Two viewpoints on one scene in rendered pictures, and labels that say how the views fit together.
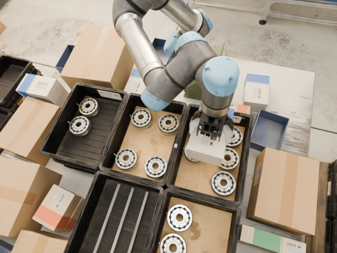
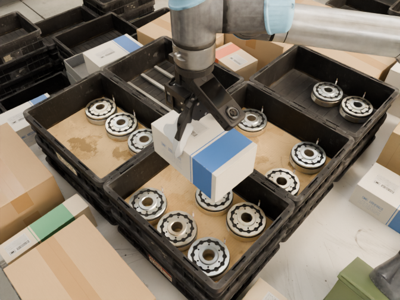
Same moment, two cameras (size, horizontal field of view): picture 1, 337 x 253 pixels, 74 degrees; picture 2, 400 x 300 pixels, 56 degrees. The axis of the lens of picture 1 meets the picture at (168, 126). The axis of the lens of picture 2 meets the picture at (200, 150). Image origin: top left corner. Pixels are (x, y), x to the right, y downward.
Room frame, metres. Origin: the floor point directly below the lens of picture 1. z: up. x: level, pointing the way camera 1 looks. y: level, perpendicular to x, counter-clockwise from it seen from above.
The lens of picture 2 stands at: (0.46, -0.67, 1.70)
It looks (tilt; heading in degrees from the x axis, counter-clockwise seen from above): 49 degrees down; 107
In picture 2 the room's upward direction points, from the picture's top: straight up
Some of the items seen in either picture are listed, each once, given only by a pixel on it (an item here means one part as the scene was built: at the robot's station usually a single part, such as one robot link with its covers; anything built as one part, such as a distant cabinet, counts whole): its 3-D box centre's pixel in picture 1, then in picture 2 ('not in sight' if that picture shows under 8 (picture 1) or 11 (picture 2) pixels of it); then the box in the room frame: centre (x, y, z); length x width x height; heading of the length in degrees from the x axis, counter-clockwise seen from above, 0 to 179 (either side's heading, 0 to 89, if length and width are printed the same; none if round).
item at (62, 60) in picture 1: (73, 60); not in sight; (1.16, 0.53, 0.74); 0.20 x 0.15 x 0.07; 155
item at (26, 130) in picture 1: (36, 130); (344, 68); (0.66, 0.72, 0.78); 0.30 x 0.22 x 0.16; 148
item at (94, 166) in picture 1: (86, 122); (322, 87); (0.56, 0.38, 0.92); 0.40 x 0.30 x 0.02; 154
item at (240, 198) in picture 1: (211, 149); (196, 197); (0.30, -0.16, 0.92); 0.40 x 0.30 x 0.02; 154
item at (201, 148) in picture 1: (210, 132); (202, 147); (0.31, -0.14, 1.09); 0.20 x 0.12 x 0.09; 151
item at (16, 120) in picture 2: not in sight; (33, 121); (-0.41, 0.09, 0.74); 0.20 x 0.12 x 0.09; 59
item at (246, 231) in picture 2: not in sight; (246, 218); (0.43, -0.15, 0.86); 0.10 x 0.10 x 0.01
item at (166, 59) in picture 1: (160, 54); not in sight; (1.06, -0.05, 0.74); 0.20 x 0.15 x 0.07; 150
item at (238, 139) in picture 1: (231, 136); (208, 256); (0.36, -0.27, 0.86); 0.10 x 0.10 x 0.01
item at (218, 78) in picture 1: (218, 83); (195, 8); (0.29, -0.13, 1.41); 0.09 x 0.08 x 0.11; 16
